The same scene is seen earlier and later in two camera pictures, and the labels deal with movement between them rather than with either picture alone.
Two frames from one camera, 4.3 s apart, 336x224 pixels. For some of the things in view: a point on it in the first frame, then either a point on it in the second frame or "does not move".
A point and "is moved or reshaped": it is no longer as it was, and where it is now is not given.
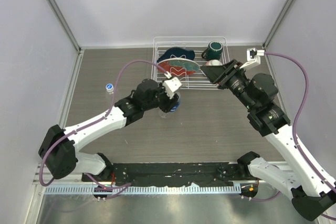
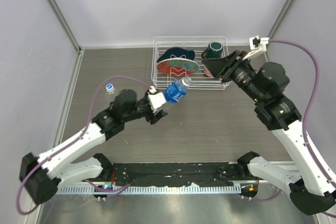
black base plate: [176, 174] does not move
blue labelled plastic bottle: [165, 115] is moved or reshaped
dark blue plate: [177, 52] does not move
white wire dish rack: [182, 57] does not move
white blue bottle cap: [109, 87] does not move
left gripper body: [165, 104] → [143, 109]
